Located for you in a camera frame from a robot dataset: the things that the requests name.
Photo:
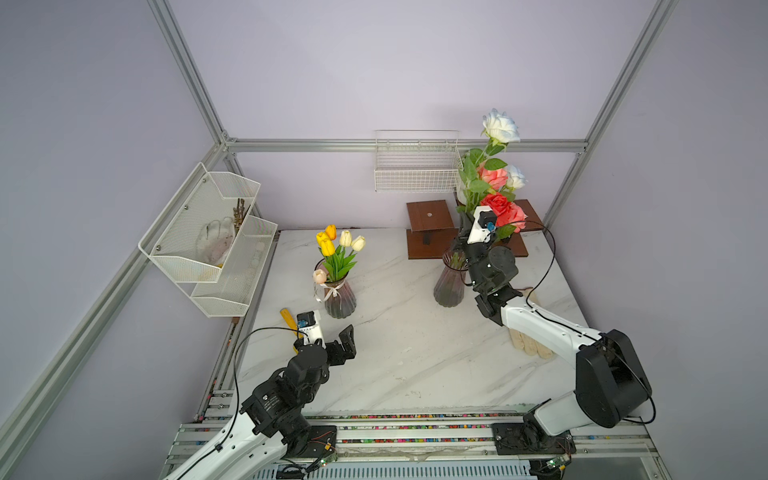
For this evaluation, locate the white wire wall basket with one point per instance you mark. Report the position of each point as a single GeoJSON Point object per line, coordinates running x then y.
{"type": "Point", "coordinates": [430, 170]}

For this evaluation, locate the red rose flower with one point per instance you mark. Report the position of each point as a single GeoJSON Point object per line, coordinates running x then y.
{"type": "Point", "coordinates": [500, 206]}

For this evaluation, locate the orange tulip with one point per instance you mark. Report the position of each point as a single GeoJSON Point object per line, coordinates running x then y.
{"type": "Point", "coordinates": [331, 232]}

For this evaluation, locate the aluminium frame post left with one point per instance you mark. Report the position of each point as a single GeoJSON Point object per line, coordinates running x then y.
{"type": "Point", "coordinates": [173, 35]}

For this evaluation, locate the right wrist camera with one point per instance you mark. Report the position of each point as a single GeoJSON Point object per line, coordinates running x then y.
{"type": "Point", "coordinates": [484, 225]}

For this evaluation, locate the brown wooden tiered stand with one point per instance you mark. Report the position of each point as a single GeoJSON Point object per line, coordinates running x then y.
{"type": "Point", "coordinates": [432, 230]}

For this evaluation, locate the pink rose flower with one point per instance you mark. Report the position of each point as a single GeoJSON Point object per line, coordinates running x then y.
{"type": "Point", "coordinates": [513, 219]}
{"type": "Point", "coordinates": [496, 179]}

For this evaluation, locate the aluminium frame post right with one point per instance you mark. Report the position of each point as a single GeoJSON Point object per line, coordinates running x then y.
{"type": "Point", "coordinates": [652, 29]}

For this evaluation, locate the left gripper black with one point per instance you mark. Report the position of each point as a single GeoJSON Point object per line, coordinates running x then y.
{"type": "Point", "coordinates": [338, 356]}

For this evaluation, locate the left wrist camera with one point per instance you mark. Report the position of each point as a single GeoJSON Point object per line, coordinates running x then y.
{"type": "Point", "coordinates": [308, 325]}

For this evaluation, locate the aluminium frame back rail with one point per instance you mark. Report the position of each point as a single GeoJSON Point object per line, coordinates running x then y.
{"type": "Point", "coordinates": [370, 145]}

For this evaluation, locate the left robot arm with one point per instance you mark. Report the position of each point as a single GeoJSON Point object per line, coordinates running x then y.
{"type": "Point", "coordinates": [269, 425]}

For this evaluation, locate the aluminium frame post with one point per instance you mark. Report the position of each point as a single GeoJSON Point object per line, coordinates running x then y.
{"type": "Point", "coordinates": [652, 29]}
{"type": "Point", "coordinates": [173, 35]}

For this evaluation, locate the yellow handled tool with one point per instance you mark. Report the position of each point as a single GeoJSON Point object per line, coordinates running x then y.
{"type": "Point", "coordinates": [291, 323]}

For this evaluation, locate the beige glove with red trim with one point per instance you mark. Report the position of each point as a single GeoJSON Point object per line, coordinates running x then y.
{"type": "Point", "coordinates": [529, 346]}

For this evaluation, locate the cream white tulip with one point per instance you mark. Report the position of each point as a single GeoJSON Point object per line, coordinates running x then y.
{"type": "Point", "coordinates": [345, 239]}

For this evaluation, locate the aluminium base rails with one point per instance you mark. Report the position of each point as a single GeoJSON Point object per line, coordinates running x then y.
{"type": "Point", "coordinates": [422, 424]}

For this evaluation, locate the white rose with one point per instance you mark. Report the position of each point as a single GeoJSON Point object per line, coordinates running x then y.
{"type": "Point", "coordinates": [515, 178]}
{"type": "Point", "coordinates": [501, 131]}

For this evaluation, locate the wide purple glass vase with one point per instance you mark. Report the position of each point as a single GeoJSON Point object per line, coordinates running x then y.
{"type": "Point", "coordinates": [337, 297]}

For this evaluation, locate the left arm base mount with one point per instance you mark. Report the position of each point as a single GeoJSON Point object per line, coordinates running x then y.
{"type": "Point", "coordinates": [307, 441]}

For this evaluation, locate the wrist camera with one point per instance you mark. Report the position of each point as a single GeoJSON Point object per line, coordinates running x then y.
{"type": "Point", "coordinates": [308, 325]}
{"type": "Point", "coordinates": [484, 225]}

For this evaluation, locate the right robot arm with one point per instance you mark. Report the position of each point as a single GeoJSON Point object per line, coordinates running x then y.
{"type": "Point", "coordinates": [609, 382]}

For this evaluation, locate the items in mesh shelf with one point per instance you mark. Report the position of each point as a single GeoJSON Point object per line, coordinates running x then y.
{"type": "Point", "coordinates": [216, 238]}

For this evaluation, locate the tall purple ribbed glass vase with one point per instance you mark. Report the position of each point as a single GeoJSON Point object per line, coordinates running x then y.
{"type": "Point", "coordinates": [450, 288]}

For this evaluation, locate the pale pink tulip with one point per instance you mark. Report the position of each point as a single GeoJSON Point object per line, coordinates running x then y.
{"type": "Point", "coordinates": [320, 276]}

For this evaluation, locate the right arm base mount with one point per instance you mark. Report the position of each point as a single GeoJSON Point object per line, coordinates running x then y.
{"type": "Point", "coordinates": [529, 437]}

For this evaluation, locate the white mesh two-tier shelf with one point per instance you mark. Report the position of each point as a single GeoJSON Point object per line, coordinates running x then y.
{"type": "Point", "coordinates": [169, 244]}

